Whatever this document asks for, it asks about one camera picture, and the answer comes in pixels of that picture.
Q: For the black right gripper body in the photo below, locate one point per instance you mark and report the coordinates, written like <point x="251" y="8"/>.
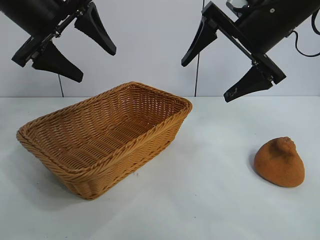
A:
<point x="272" y="25"/>

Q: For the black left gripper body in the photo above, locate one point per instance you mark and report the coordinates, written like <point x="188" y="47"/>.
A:
<point x="30" y="15"/>

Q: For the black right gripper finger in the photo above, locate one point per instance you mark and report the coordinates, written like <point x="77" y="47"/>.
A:
<point x="247" y="86"/>
<point x="201" y="42"/>

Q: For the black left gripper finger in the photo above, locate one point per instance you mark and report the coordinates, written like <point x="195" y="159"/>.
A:
<point x="56" y="63"/>
<point x="97" y="32"/>

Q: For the brown bread bun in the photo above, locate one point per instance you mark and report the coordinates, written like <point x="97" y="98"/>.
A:
<point x="280" y="165"/>

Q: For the woven wicker basket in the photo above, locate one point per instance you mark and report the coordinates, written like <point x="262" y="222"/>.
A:
<point x="105" y="140"/>

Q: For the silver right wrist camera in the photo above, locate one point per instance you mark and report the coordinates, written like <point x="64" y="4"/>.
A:
<point x="236" y="3"/>

